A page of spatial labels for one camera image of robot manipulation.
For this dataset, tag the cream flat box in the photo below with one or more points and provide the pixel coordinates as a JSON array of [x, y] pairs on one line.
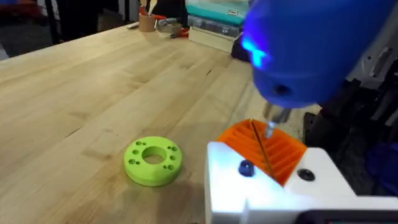
[[211, 39]]

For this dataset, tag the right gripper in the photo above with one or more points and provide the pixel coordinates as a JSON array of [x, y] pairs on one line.
[[342, 124]]

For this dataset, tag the green disc with holes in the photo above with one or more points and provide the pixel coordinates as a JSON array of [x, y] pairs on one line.
[[153, 160]]

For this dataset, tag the wooden cup with tools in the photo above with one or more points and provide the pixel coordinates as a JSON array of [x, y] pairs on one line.
[[146, 22]]

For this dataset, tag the clear organiser box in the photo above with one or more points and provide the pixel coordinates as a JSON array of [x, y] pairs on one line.
[[214, 28]]

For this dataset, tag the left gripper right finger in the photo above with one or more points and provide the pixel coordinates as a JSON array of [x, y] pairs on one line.
[[320, 174]]

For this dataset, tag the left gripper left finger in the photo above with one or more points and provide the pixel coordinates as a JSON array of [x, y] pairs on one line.
[[224, 186]]

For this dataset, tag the blue electric screwdriver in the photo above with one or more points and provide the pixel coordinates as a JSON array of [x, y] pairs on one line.
[[304, 49]]

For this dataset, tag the teal plastic box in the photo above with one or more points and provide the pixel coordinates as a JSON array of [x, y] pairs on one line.
[[217, 9]]

